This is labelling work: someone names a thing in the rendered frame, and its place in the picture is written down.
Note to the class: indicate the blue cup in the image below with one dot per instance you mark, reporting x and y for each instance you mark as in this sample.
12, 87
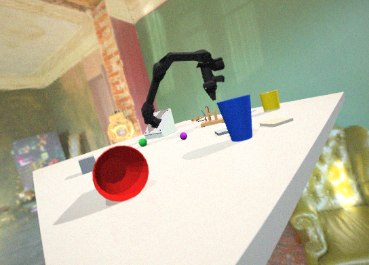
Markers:
237, 116

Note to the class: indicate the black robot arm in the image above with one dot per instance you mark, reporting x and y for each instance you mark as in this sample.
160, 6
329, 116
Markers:
160, 68

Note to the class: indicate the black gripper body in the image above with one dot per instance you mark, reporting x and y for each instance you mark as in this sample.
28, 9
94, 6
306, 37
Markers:
208, 82

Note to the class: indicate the purple ball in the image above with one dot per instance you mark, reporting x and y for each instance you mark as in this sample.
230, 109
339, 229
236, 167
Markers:
183, 136

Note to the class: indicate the yellow cup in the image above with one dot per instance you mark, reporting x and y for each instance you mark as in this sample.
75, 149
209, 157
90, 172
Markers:
270, 101

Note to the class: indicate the green ball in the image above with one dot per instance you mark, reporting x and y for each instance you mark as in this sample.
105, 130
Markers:
142, 142

